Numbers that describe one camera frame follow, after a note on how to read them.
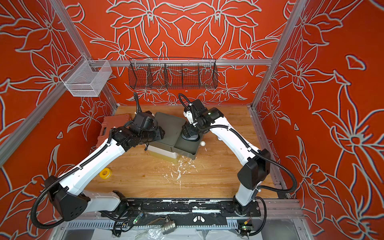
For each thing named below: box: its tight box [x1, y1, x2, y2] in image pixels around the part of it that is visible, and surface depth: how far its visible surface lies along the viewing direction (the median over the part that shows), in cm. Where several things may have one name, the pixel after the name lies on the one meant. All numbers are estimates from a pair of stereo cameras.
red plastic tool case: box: [96, 113, 131, 148], surface depth 105 cm
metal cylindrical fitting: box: [161, 220, 177, 235], surface depth 67 cm
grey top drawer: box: [171, 133, 205, 160], surface depth 78 cm
